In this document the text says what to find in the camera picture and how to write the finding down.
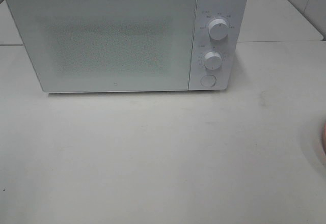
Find pink round plate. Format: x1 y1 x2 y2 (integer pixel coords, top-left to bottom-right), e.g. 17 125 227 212
321 123 326 154

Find white microwave oven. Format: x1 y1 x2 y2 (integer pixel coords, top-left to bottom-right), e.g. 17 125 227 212
4 0 249 94

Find white microwave door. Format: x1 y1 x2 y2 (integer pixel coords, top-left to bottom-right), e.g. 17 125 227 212
7 0 196 93

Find round white door button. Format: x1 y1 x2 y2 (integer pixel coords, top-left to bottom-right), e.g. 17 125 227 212
201 75 216 88

